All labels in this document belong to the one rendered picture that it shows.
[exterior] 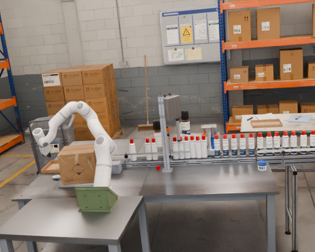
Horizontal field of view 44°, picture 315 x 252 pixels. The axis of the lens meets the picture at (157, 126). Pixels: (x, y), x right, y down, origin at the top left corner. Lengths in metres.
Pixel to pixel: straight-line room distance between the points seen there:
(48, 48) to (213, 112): 3.71
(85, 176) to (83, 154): 0.20
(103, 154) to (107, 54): 5.40
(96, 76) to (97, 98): 0.37
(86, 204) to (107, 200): 0.16
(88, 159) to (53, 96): 3.90
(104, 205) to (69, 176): 0.62
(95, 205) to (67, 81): 4.30
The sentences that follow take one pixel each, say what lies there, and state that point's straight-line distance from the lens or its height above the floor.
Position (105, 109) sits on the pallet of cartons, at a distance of 6.87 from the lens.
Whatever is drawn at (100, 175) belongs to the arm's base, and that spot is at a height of 1.05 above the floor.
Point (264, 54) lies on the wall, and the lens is 7.73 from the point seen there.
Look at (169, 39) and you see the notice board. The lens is 7.72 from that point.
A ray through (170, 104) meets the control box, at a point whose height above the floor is 1.42.
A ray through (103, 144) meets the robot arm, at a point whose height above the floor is 1.26.
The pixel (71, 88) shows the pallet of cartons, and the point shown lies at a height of 1.10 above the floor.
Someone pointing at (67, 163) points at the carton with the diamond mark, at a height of 1.04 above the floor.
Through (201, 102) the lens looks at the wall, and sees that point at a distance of 7.94.
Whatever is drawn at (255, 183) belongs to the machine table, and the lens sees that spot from 3.17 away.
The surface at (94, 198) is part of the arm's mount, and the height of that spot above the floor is 0.93.
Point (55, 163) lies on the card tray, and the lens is 4.05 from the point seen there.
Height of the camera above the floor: 2.13
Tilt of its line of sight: 15 degrees down
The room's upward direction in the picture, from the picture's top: 5 degrees counter-clockwise
